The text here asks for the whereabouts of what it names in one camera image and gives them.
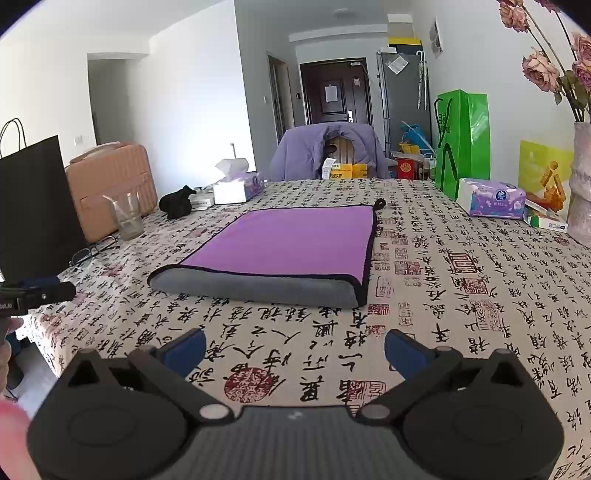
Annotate dark brown door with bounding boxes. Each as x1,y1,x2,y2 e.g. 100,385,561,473
300,59,374,126

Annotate green shopping bag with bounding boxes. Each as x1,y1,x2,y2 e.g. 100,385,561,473
434,90,491,200

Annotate grey refrigerator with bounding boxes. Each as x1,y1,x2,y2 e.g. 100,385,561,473
376,48,432,148

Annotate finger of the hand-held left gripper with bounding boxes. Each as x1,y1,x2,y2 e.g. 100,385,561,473
16,276,77,308

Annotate dried pink flowers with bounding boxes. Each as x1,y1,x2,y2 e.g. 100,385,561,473
496,0,591,123

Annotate yellow green box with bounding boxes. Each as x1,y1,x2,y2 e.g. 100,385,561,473
517,140,575,217

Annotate yellow and black box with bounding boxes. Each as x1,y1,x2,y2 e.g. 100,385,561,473
387,36,423,52

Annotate black paper bag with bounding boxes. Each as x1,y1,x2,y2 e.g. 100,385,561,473
0,117,88,282

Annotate black eyeglasses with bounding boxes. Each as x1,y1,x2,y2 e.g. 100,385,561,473
69,235,122,268

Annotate black animal figurine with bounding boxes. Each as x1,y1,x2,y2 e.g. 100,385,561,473
159,185,197,220

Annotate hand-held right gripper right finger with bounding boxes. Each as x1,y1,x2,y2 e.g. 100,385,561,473
353,329,534,428

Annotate white and purple tissue box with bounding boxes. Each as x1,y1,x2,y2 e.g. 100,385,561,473
213,158,266,205

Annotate purple jacket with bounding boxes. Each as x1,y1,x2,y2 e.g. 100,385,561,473
270,123,398,182

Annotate blue plastic bag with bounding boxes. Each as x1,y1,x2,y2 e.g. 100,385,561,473
399,122,435,153

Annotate pink suitcase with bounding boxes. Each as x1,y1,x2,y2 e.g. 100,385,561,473
65,142,158,243

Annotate yellow cardboard box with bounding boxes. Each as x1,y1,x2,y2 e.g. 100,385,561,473
322,157,370,180

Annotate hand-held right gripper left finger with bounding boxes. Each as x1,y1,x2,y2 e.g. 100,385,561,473
58,329,235,428

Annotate small white box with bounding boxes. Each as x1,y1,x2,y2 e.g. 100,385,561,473
190,187,217,212

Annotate red box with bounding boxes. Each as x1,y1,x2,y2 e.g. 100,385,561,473
394,157,423,180

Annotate green and white box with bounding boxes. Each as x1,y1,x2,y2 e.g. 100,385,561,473
524,203,570,232

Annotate white umbrella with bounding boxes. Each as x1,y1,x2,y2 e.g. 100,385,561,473
416,51,428,110

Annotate wooden chair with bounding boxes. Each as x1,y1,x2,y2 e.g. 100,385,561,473
323,134,365,167

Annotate person's left forearm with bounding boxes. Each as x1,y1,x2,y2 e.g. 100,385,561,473
0,401,51,480

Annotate purple tissue pack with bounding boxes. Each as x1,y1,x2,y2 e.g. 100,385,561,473
457,178,527,219

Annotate clear glass cup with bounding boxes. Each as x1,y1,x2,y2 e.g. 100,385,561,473
102,191,145,241

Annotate purple and grey towel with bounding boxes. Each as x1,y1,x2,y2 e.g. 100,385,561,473
147,198,387,309

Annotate pale ceramic vase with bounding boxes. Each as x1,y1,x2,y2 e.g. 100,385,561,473
567,121,591,245

